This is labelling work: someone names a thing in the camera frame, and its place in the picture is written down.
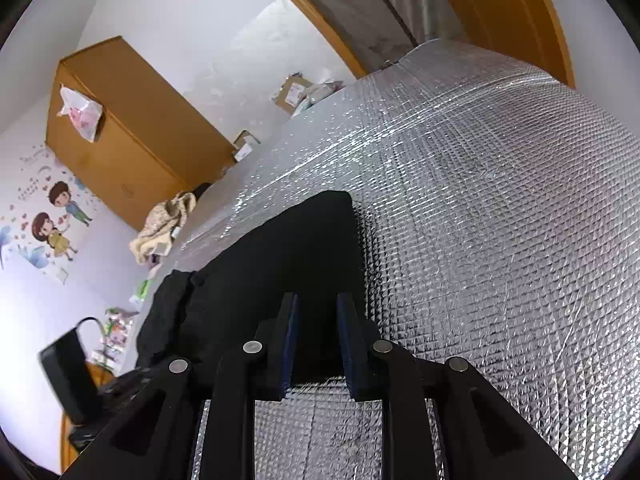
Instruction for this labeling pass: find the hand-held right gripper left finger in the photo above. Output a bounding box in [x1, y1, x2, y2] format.
[60, 292, 301, 480]

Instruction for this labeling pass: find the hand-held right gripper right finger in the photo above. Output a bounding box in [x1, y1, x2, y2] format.
[336, 292, 576, 480]

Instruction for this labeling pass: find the black garment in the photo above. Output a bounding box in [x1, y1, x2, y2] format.
[135, 190, 383, 391]

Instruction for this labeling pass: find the stack of pink packets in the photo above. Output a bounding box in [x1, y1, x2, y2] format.
[97, 307, 138, 368]

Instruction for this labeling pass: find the wooden headboard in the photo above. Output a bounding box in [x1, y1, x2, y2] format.
[59, 360, 118, 473]

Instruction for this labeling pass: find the beige floral blanket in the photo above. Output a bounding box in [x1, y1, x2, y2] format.
[129, 192, 197, 265]

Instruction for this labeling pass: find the silver quilted foil mat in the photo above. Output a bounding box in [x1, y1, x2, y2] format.
[165, 37, 640, 480]

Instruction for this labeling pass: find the white carton box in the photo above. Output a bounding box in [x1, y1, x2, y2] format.
[232, 130, 262, 162]

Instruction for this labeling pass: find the wooden wardrobe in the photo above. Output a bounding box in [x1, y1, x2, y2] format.
[46, 35, 236, 233]

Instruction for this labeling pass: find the brown cardboard box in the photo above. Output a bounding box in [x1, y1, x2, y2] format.
[272, 74, 313, 115]

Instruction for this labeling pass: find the pile of white plastic bags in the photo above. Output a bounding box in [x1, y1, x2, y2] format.
[295, 77, 346, 116]

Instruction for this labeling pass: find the pink plastic bag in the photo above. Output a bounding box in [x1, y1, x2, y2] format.
[56, 84, 106, 143]

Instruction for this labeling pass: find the clear plastic door curtain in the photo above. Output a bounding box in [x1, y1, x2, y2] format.
[277, 0, 468, 68]

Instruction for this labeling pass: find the wooden door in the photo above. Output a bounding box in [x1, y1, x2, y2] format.
[425, 0, 576, 88]

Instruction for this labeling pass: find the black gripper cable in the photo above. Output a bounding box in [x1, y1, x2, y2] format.
[74, 316, 107, 342]

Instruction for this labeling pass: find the cartoon wall sticker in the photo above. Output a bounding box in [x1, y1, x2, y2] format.
[0, 145, 96, 286]

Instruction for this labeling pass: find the wooden door frame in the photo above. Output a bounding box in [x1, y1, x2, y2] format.
[250, 0, 371, 80]

